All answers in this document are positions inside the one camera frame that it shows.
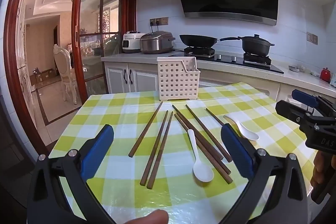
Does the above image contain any white plastic spoon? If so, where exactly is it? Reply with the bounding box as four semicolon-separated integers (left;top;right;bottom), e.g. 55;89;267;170
187;129;215;183
223;114;260;141

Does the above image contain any brown wooden chopstick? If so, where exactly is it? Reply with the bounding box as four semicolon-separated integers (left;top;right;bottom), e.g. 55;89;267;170
140;110;169;187
172;105;224;160
175;113;234;184
206;108;226;127
185;105;233;163
129;101;163;158
177;112;232;174
146;111;174;190

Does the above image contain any person's right hand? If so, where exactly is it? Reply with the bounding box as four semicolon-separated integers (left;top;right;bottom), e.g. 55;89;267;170
310;151;336;188

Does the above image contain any red jar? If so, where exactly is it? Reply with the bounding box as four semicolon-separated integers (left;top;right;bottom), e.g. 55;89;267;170
321;67;332;82

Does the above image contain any black frying pan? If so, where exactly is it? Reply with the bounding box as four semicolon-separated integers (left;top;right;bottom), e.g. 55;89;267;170
179;34;243;47

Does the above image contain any white ornate chair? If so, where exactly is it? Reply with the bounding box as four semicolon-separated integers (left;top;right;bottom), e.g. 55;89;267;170
53;44;79;105

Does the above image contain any white plastic utensil basket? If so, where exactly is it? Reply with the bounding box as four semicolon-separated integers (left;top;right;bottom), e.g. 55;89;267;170
157;57;201;102

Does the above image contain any white kitchen counter cabinet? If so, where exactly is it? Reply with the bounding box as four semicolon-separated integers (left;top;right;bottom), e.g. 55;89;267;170
101;50;336;109

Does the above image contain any white display cabinet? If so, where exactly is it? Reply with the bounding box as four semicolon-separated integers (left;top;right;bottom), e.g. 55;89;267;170
15;0;37;122

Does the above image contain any red wooden door frame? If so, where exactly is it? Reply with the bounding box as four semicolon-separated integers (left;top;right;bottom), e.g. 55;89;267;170
4;0;121;159

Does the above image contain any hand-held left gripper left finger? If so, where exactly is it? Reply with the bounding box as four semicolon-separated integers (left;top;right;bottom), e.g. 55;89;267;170
31;124;116;224

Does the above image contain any black gas stove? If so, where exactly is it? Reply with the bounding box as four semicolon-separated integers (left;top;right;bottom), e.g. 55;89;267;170
173;46;285;75

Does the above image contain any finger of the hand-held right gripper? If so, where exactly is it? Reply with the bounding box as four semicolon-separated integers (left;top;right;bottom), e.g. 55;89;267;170
291;89;336;117
275;100;316;125

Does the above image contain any cardboard box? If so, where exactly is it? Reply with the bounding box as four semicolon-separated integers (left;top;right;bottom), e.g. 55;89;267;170
39;70;56;83

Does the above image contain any silver rice cooker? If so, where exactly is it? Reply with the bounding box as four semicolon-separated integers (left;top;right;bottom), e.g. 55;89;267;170
140;31;176;54

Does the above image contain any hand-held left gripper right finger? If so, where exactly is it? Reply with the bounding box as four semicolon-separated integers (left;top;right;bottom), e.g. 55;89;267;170
220;123;309;224

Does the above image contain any person's left hand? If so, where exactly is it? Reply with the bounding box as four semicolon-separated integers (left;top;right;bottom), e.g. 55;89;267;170
125;209;169;224

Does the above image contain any white pressure cooker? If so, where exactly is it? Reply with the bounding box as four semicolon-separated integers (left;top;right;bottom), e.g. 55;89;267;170
122;30;146;54

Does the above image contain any wooden sliding glass door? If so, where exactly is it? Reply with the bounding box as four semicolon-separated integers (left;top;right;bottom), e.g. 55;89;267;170
71;0;137;108

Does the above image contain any black lidded pot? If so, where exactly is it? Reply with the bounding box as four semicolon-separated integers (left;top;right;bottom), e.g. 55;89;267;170
238;34;275;56

